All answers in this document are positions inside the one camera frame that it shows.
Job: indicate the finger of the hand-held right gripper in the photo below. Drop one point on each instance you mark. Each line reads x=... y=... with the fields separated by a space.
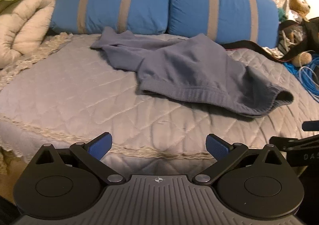
x=311 y=126
x=291 y=144

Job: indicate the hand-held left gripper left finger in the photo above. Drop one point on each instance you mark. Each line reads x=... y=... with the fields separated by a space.
x=101 y=146

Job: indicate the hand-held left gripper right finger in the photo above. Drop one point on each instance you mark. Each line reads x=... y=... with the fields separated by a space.
x=215 y=146

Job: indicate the grey-blue sweatpants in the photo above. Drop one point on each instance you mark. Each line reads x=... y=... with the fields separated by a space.
x=189 y=70

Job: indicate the grey quilted bedspread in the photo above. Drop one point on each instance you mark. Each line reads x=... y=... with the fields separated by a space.
x=74 y=95

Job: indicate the clear plastic bag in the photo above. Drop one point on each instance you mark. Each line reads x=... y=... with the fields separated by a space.
x=286 y=38

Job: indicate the black bag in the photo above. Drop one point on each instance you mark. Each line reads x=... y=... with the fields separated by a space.
x=311 y=30

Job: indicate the teal yarn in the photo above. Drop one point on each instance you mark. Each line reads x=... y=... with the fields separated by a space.
x=281 y=14

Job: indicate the brown teddy bear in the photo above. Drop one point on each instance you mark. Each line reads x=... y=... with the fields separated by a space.
x=297 y=3

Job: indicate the blue pillow with grey stripes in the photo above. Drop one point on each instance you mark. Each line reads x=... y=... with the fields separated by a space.
x=104 y=3
x=231 y=10

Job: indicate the beige quilted comforter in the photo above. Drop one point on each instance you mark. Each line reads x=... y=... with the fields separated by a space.
x=25 y=23

